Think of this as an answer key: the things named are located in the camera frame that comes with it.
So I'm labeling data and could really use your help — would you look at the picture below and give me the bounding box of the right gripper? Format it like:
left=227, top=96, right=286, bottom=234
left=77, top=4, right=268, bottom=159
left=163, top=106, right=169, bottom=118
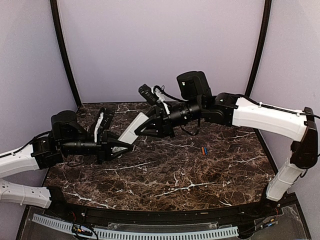
left=134, top=96, right=204, bottom=137

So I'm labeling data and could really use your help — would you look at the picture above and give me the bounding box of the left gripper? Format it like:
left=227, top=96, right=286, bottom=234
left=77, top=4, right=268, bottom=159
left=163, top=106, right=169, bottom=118
left=59, top=131, right=134, bottom=165

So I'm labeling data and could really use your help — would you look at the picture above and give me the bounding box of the white remote control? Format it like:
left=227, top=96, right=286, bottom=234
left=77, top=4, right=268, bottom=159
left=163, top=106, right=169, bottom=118
left=117, top=112, right=149, bottom=145

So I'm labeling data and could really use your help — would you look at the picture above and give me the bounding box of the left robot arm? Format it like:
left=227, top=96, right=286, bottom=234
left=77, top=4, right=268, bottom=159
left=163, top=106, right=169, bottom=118
left=0, top=108, right=134, bottom=218

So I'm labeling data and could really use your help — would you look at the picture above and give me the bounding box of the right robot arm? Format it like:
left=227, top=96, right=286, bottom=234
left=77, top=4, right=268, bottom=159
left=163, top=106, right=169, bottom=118
left=134, top=71, right=319, bottom=217

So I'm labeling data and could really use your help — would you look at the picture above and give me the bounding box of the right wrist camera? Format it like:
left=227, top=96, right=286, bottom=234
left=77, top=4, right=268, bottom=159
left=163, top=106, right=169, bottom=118
left=138, top=84, right=170, bottom=114

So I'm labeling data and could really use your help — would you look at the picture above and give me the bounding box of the black curved table rail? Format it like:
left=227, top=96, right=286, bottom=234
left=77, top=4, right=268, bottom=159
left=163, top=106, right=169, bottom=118
left=44, top=202, right=280, bottom=226

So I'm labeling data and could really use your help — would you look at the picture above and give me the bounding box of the grey slotted cable duct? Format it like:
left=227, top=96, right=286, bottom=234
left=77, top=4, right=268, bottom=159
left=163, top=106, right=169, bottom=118
left=32, top=214, right=239, bottom=240

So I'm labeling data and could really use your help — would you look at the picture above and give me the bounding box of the left black frame post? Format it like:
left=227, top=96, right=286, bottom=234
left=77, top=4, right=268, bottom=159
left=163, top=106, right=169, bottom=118
left=49, top=0, right=82, bottom=109

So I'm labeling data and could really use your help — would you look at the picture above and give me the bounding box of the black frame post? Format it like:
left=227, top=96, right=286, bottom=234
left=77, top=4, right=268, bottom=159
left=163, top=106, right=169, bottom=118
left=244, top=0, right=272, bottom=97
left=49, top=0, right=82, bottom=109

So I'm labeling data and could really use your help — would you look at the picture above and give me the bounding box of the right black frame post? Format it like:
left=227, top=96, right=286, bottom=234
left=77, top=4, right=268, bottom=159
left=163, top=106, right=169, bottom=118
left=244, top=0, right=272, bottom=97

